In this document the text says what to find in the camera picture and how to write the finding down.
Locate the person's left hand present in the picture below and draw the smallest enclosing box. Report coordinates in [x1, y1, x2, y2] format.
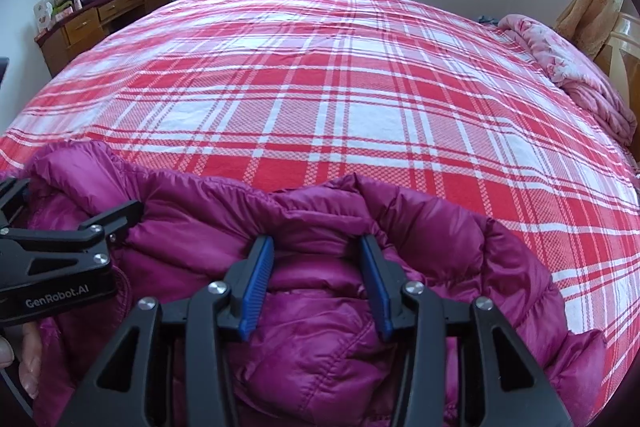
[0, 322, 45, 400]

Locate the pink folded quilt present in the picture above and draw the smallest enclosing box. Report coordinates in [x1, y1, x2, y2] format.
[496, 13, 638, 142]

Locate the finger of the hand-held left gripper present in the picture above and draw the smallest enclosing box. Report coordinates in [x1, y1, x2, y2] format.
[0, 178, 32, 233]
[72, 200, 146, 244]

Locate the white package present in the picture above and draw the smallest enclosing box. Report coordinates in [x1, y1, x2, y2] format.
[32, 1, 55, 30]

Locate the cream wooden headboard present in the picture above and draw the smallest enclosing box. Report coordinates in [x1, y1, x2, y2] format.
[592, 12, 640, 128]

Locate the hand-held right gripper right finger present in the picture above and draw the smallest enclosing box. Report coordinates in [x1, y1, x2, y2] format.
[356, 234, 573, 427]

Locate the magenta puffer jacket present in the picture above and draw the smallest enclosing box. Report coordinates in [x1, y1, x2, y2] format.
[20, 141, 608, 427]

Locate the brown wooden desk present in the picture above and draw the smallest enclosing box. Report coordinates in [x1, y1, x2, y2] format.
[34, 0, 173, 78]

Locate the bed with red plaid sheet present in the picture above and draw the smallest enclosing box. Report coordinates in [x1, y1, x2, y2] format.
[0, 0, 640, 338]

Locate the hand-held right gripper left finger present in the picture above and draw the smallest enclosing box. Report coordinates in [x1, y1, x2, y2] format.
[75, 234, 276, 427]

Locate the long yellow patterned curtain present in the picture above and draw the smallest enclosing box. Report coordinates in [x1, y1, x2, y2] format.
[554, 0, 628, 60]

